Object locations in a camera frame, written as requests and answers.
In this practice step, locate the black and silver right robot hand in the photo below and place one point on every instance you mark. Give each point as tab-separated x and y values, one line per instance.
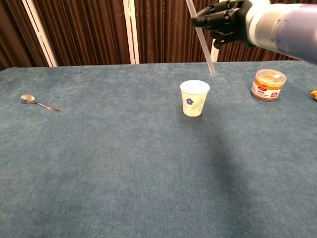
223	22

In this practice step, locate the white plastic straw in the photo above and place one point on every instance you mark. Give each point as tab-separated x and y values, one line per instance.
205	49

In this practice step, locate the lavender and white right robot arm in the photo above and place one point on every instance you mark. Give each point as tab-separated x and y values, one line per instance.
282	27

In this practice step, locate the white paper cup with flower print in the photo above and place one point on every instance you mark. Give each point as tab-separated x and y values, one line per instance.
194	101

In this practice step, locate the dark brown curtain panel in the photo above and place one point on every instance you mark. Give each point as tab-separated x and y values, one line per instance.
247	53
168	29
15	32
86	32

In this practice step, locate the clear plastic jar with orange snack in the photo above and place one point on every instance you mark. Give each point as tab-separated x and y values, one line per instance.
267	85

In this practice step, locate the green and orange snack packet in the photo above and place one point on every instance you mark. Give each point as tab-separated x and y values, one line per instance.
314	94

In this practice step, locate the blue table cloth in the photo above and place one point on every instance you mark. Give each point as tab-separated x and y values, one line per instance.
123	161

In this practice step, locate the silver metal spoon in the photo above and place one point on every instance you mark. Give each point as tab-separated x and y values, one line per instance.
27	99

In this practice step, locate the white screen frame post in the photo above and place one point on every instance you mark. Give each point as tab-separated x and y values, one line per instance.
132	34
40	34
215	53

